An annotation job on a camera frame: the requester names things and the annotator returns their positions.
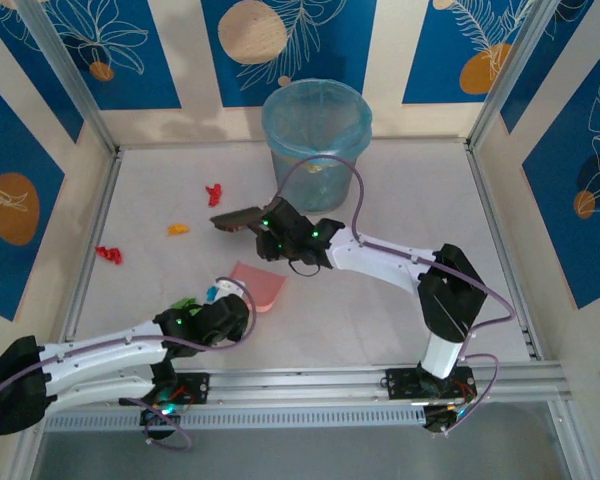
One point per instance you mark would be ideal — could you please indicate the pink plastic dustpan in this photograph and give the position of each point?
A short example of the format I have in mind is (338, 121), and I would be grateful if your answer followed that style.
(262, 287)

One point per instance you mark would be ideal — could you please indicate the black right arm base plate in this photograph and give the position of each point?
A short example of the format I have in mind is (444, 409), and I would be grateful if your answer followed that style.
(400, 382)

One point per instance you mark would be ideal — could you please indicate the trash bin with blue bag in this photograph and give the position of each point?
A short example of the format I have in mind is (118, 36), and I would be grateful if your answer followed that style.
(320, 115)

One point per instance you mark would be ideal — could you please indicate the dark bristle hand brush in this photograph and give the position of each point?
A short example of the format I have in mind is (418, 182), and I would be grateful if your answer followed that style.
(235, 218)

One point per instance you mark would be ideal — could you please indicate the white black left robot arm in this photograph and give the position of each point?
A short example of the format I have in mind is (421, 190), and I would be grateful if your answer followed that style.
(105, 350)

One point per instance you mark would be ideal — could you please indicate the aluminium table side rail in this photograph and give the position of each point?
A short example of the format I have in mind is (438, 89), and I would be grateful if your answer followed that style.
(504, 250)
(104, 200)

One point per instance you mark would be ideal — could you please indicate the aluminium frame post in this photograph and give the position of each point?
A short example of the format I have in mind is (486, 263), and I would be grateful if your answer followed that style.
(69, 70)
(513, 70)
(569, 440)
(22, 455)

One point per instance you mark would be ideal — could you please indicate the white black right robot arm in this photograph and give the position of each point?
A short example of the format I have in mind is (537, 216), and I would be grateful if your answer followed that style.
(380, 260)

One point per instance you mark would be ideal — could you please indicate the red paper scrap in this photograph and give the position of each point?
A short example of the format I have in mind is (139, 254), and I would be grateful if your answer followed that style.
(213, 194)
(109, 254)

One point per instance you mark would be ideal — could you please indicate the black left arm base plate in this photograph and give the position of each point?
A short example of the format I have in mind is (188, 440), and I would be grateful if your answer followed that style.
(197, 387)

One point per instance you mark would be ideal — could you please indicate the green paper scrap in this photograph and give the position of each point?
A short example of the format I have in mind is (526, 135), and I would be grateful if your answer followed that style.
(184, 303)

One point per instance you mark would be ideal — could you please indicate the aluminium mounting rail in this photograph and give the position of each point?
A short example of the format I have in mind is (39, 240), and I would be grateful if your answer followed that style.
(300, 382)

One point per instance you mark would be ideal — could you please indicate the black controller board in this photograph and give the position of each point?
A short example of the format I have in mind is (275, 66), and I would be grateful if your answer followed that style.
(437, 422)
(160, 425)

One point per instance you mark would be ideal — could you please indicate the orange paper scrap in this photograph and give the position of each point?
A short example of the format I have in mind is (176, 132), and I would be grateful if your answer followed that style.
(177, 229)

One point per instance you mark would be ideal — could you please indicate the blue paper scrap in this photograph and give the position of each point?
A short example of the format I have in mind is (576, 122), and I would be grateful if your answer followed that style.
(211, 291)

